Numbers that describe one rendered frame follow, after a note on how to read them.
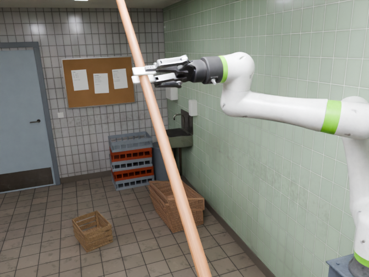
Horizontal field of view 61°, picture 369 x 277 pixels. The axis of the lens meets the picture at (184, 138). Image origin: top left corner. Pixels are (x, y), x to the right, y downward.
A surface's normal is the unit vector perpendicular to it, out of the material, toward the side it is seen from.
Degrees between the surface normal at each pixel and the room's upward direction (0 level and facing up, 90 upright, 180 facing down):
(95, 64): 90
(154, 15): 90
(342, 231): 90
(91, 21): 90
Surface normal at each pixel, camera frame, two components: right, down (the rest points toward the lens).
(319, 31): -0.94, 0.12
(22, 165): 0.34, 0.26
